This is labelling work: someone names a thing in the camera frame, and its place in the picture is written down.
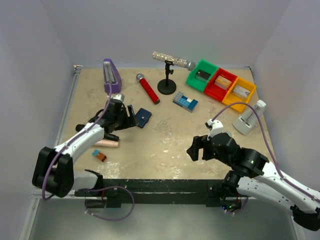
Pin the white metronome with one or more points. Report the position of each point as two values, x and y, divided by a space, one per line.
248 120

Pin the orange and blue brick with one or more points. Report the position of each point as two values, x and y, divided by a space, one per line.
99 155

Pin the pink microphone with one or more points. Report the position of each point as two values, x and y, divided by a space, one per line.
107 144

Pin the silver glitter microphone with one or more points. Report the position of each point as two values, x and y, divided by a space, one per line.
176 61

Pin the red plastic bin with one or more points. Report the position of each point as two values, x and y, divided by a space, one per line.
214 91

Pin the blue toy brick block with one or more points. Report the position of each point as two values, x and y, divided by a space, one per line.
184 102

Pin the purple metronome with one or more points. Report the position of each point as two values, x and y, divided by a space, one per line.
112 78

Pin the green plastic bin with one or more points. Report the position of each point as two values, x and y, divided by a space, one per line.
205 66

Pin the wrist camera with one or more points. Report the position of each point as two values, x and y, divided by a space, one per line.
119 97
215 127

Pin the aluminium frame rail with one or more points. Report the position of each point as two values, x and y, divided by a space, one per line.
36 195

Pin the gold card in red bin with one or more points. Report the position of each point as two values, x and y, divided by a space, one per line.
222 82

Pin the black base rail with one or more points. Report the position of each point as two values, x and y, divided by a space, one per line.
208 192

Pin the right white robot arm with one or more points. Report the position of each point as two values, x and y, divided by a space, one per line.
253 175

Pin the navy blue card holder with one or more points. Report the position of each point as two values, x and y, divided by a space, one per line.
143 116

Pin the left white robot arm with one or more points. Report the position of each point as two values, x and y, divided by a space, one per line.
54 170

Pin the black microphone stand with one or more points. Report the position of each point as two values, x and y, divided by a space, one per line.
167 86

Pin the red glitter microphone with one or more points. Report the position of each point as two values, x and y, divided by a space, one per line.
148 89

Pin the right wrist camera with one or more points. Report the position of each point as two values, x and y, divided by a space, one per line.
215 127

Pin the white card in yellow bin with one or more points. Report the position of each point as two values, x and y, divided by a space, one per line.
241 92

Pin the dark card in green bin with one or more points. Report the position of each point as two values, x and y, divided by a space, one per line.
202 76

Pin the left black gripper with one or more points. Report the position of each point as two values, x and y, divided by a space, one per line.
126 117

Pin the yellow plastic bin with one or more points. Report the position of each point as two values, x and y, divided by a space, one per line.
231 98

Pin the black microphone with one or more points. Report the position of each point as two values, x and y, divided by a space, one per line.
107 136

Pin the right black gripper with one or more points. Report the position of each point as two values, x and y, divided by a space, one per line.
204 150

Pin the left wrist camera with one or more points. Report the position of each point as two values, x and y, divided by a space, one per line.
119 97

